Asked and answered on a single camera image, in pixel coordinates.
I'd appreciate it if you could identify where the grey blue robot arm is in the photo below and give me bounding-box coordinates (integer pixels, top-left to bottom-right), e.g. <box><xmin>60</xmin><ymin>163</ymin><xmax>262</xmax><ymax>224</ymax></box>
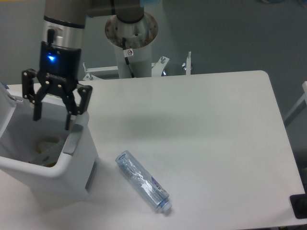
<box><xmin>22</xmin><ymin>0</ymin><xmax>144</xmax><ymax>130</ymax></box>

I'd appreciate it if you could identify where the black clamp at table edge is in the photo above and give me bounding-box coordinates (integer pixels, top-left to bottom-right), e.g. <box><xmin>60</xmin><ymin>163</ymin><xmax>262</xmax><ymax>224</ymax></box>
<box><xmin>290</xmin><ymin>194</ymin><xmax>307</xmax><ymax>219</ymax></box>

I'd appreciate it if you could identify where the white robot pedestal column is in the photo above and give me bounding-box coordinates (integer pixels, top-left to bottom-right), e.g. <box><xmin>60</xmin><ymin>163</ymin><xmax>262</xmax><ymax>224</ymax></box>
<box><xmin>105</xmin><ymin>13</ymin><xmax>158</xmax><ymax>79</ymax></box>

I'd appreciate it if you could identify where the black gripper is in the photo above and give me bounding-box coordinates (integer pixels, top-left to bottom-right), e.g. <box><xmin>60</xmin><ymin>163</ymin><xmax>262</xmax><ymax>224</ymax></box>
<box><xmin>22</xmin><ymin>28</ymin><xmax>93</xmax><ymax>130</ymax></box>

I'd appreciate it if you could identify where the white frame at right edge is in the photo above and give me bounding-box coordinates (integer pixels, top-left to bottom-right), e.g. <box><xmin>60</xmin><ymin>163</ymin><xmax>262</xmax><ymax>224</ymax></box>
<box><xmin>283</xmin><ymin>81</ymin><xmax>307</xmax><ymax>127</ymax></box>

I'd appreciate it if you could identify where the white metal base frame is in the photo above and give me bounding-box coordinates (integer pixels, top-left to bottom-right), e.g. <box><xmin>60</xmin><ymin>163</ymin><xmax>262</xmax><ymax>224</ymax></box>
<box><xmin>83</xmin><ymin>51</ymin><xmax>193</xmax><ymax>81</ymax></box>

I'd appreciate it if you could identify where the crushed clear plastic bottle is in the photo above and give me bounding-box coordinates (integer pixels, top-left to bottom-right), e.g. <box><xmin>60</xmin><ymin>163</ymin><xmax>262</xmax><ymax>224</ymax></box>
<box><xmin>116</xmin><ymin>150</ymin><xmax>172</xmax><ymax>214</ymax></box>

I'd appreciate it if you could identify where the yellow trash in bin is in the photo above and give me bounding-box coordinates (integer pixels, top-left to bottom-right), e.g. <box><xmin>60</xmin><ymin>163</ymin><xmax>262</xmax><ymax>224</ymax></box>
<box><xmin>47</xmin><ymin>162</ymin><xmax>56</xmax><ymax>167</ymax></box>

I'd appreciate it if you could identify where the white plastic wrapper pouch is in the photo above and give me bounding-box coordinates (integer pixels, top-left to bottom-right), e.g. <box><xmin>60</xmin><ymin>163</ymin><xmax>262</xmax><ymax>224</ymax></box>
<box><xmin>28</xmin><ymin>137</ymin><xmax>65</xmax><ymax>167</ymax></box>

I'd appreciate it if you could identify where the white open trash can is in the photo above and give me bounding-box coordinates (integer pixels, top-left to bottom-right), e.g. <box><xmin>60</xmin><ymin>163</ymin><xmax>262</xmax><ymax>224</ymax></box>
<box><xmin>0</xmin><ymin>86</ymin><xmax>98</xmax><ymax>200</ymax></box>

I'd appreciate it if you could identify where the black cable on pedestal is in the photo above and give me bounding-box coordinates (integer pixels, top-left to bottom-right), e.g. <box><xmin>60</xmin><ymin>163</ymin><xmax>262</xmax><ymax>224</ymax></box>
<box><xmin>121</xmin><ymin>36</ymin><xmax>135</xmax><ymax>78</ymax></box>

